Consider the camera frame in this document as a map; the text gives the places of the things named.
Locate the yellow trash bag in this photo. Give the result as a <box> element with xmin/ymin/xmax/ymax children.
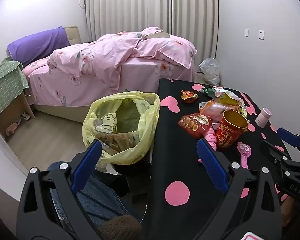
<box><xmin>82</xmin><ymin>91</ymin><xmax>161</xmax><ymax>167</ymax></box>

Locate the red gold paper cup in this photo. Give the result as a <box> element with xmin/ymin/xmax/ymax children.
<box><xmin>216</xmin><ymin>109</ymin><xmax>249</xmax><ymax>151</ymax></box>

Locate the pink plastic toy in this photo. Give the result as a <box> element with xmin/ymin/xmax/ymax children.
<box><xmin>197</xmin><ymin>127</ymin><xmax>218</xmax><ymax>163</ymax></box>

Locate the yellow snack packet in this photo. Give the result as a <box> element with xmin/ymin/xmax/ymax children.
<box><xmin>216</xmin><ymin>92</ymin><xmax>248</xmax><ymax>117</ymax></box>

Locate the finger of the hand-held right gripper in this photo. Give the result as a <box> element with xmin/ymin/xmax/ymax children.
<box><xmin>261</xmin><ymin>140</ymin><xmax>294</xmax><ymax>170</ymax></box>
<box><xmin>277</xmin><ymin>127</ymin><xmax>300</xmax><ymax>160</ymax></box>

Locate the pink floral duvet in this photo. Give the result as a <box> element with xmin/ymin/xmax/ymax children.
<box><xmin>47</xmin><ymin>27</ymin><xmax>197</xmax><ymax>92</ymax></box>

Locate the person's jeans leg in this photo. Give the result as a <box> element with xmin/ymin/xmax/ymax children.
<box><xmin>49</xmin><ymin>162</ymin><xmax>143</xmax><ymax>230</ymax></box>

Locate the pink bottle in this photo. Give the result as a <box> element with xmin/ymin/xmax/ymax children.
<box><xmin>255</xmin><ymin>107</ymin><xmax>272</xmax><ymax>127</ymax></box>

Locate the bed with pink sheet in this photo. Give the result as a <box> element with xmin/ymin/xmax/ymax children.
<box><xmin>22</xmin><ymin>27</ymin><xmax>198</xmax><ymax>123</ymax></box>

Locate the white plastic bag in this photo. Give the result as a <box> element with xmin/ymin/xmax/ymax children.
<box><xmin>199</xmin><ymin>57</ymin><xmax>220</xmax><ymax>87</ymax></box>

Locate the white wardrobe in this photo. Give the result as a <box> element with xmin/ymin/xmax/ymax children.
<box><xmin>0</xmin><ymin>115</ymin><xmax>28</xmax><ymax>205</ymax></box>

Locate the beige headboard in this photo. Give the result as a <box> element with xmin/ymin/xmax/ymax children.
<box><xmin>64</xmin><ymin>26</ymin><xmax>82</xmax><ymax>46</ymax></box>

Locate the pink slipper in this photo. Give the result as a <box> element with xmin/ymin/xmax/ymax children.
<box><xmin>6</xmin><ymin>119</ymin><xmax>22</xmax><ymax>135</ymax></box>

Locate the orange clear plastic packet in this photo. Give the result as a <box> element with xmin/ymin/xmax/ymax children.
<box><xmin>199</xmin><ymin>100</ymin><xmax>240</xmax><ymax>123</ymax></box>

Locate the person's left forearm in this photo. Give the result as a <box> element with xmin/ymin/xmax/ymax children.
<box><xmin>99</xmin><ymin>214</ymin><xmax>142</xmax><ymax>240</ymax></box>

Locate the black heart-print table mat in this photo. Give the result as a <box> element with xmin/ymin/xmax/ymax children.
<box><xmin>143</xmin><ymin>78</ymin><xmax>300</xmax><ymax>240</ymax></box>

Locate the brown printed paper bag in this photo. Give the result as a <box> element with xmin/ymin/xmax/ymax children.
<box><xmin>94</xmin><ymin>112</ymin><xmax>142</xmax><ymax>154</ymax></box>

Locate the purple pillow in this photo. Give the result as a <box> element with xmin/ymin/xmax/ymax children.
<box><xmin>7</xmin><ymin>27</ymin><xmax>70</xmax><ymax>67</ymax></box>

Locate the person's right forearm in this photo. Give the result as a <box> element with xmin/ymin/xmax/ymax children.
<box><xmin>281</xmin><ymin>196</ymin><xmax>300</xmax><ymax>233</ymax></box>

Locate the small red gold snack packet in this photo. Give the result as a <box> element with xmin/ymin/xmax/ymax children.
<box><xmin>181</xmin><ymin>90</ymin><xmax>199</xmax><ymax>105</ymax></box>

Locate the red snack bag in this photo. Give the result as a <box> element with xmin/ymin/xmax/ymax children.
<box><xmin>178</xmin><ymin>113</ymin><xmax>213</xmax><ymax>139</ymax></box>

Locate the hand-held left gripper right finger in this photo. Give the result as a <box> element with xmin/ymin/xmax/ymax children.
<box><xmin>196</xmin><ymin>139</ymin><xmax>283</xmax><ymax>240</ymax></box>

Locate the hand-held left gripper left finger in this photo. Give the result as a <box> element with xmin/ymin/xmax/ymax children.
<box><xmin>16</xmin><ymin>140</ymin><xmax>103</xmax><ymax>240</ymax></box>

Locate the pleated beige curtain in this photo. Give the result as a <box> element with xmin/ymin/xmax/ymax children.
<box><xmin>85</xmin><ymin>0</ymin><xmax>219</xmax><ymax>58</ymax></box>

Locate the green checked cloth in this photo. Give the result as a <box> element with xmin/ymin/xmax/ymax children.
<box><xmin>0</xmin><ymin>57</ymin><xmax>29</xmax><ymax>117</ymax></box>

